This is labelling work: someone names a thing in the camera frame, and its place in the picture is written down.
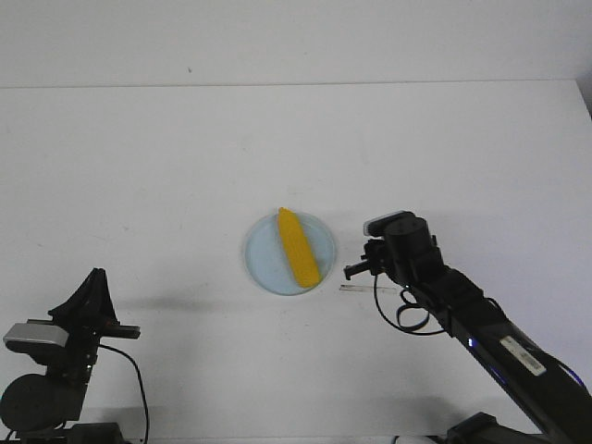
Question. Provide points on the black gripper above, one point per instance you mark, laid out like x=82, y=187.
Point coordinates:
x=376, y=260
x=90, y=311

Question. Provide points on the yellow corn cob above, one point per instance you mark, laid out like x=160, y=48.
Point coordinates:
x=296, y=247

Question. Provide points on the light blue round plate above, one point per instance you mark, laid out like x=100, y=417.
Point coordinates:
x=266, y=262

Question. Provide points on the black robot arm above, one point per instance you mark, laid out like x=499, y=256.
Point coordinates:
x=221, y=357
x=46, y=408

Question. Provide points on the clear tape strip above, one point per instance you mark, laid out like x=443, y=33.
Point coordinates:
x=367, y=289

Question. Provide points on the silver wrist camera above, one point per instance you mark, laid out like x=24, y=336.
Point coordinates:
x=376, y=226

